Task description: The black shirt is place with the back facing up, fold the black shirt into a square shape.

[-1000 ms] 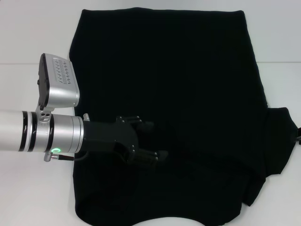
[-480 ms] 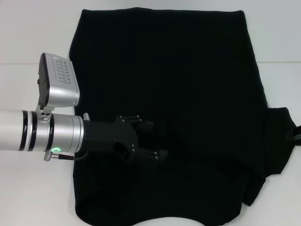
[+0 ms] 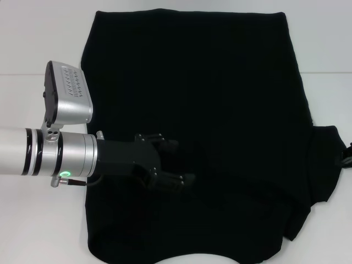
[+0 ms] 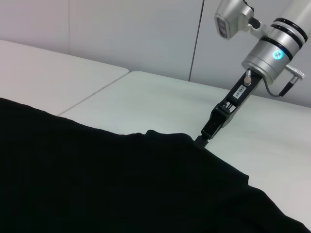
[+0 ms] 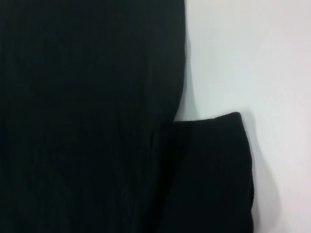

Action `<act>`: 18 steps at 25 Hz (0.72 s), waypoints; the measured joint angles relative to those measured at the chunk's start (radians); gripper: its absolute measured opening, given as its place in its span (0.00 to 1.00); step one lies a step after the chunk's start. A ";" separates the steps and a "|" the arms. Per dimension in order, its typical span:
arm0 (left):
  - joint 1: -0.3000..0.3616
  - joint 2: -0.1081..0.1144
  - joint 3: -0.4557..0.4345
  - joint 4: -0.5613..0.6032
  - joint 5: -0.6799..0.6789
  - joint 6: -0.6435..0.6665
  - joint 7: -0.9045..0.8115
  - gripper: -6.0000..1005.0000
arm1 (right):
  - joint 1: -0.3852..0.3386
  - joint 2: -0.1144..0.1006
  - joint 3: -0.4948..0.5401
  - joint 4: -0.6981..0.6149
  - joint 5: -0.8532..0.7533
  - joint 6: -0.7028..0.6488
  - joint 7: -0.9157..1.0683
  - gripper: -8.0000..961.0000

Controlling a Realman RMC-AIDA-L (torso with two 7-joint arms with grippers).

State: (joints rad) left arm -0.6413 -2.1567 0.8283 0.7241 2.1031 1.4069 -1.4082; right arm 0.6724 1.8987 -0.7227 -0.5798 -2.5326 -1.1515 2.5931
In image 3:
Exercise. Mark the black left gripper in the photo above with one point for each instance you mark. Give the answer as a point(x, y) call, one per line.
point(123, 156)

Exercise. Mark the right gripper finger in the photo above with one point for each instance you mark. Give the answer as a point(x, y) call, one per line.
point(346, 158)

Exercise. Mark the black t-shirt with white print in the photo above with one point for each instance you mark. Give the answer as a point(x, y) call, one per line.
point(206, 82)

